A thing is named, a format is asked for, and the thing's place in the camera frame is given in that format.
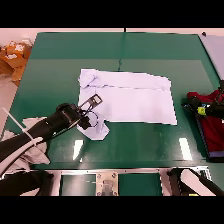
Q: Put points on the silver frame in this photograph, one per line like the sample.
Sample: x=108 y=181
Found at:
x=106 y=181

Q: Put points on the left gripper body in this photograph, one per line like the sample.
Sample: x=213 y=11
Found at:
x=84 y=121

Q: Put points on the brown cardboard boxes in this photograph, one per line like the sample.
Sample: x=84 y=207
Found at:
x=15 y=58

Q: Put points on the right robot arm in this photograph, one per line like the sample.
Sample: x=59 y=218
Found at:
x=178 y=183

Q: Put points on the white shirt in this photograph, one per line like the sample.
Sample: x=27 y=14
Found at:
x=133 y=100

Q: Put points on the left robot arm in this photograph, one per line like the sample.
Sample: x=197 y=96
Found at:
x=50 y=126

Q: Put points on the red garment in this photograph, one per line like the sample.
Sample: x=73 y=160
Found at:
x=213 y=131

